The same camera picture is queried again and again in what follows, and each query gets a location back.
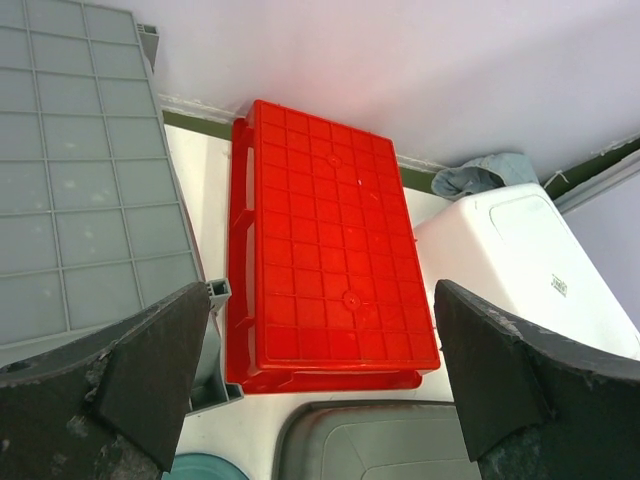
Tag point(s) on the dark grey plastic tray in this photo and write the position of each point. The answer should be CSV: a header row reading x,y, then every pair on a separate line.
x,y
376,439

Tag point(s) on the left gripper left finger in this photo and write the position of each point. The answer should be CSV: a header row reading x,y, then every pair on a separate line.
x,y
110,405

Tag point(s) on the teal transparent container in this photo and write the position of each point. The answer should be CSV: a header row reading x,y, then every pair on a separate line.
x,y
201,466

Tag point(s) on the blue denim cloth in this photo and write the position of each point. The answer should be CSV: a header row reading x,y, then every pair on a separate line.
x,y
484,174

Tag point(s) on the grey plastic storage bin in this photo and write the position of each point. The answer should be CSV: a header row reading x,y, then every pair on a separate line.
x,y
93,223

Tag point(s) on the large white plastic tub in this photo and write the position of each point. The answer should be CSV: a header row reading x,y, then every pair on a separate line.
x,y
512,247

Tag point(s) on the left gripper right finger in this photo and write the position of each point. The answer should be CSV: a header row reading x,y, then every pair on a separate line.
x,y
532,403

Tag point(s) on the red plastic bin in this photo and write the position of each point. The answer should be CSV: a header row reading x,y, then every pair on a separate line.
x,y
327,292

